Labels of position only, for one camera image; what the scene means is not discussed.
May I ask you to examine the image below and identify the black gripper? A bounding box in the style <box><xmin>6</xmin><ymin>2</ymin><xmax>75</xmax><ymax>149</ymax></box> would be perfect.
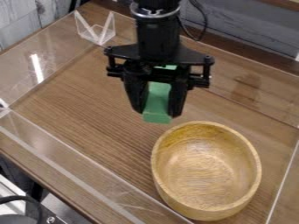
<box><xmin>105</xmin><ymin>5</ymin><xmax>216</xmax><ymax>118</ymax></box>

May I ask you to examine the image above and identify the clear acrylic corner bracket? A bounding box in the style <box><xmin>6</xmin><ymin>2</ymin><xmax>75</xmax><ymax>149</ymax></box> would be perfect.
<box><xmin>74</xmin><ymin>11</ymin><xmax>117</xmax><ymax>46</ymax></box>

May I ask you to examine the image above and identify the black cable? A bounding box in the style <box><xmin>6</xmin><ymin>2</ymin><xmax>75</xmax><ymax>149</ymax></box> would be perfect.
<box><xmin>177</xmin><ymin>0</ymin><xmax>210</xmax><ymax>42</ymax></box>

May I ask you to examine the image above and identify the green rectangular block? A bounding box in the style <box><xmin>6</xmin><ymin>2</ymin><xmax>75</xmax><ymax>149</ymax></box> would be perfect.
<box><xmin>142</xmin><ymin>64</ymin><xmax>179</xmax><ymax>125</ymax></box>

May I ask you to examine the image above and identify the brown wooden bowl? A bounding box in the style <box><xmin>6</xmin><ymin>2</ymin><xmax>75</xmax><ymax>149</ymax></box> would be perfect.
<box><xmin>151</xmin><ymin>121</ymin><xmax>262</xmax><ymax>221</ymax></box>

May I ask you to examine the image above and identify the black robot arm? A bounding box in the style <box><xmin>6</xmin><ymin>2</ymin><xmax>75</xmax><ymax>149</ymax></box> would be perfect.
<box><xmin>105</xmin><ymin>0</ymin><xmax>216</xmax><ymax>118</ymax></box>

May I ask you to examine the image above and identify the clear acrylic tray wall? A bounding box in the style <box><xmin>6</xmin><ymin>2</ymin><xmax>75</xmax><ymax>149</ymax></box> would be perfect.
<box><xmin>0</xmin><ymin>99</ymin><xmax>193</xmax><ymax>224</ymax></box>

